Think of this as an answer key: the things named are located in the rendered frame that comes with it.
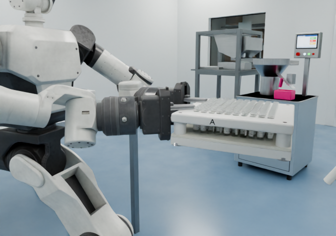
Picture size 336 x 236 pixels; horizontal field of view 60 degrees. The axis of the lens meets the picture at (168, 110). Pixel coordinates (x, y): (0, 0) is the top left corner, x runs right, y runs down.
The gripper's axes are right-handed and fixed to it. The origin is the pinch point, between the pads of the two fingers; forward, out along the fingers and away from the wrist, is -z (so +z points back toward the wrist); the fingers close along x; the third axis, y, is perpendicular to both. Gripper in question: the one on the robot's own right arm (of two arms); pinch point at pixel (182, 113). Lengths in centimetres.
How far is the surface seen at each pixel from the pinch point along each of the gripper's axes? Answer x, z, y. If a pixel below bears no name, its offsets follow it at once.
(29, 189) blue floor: 99, 100, -192
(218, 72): 7, -114, -316
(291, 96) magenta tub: 23, -137, -177
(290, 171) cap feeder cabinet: 93, -137, -171
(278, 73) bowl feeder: 4, -142, -210
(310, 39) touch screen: -29, -166, -197
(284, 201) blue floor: 103, -112, -137
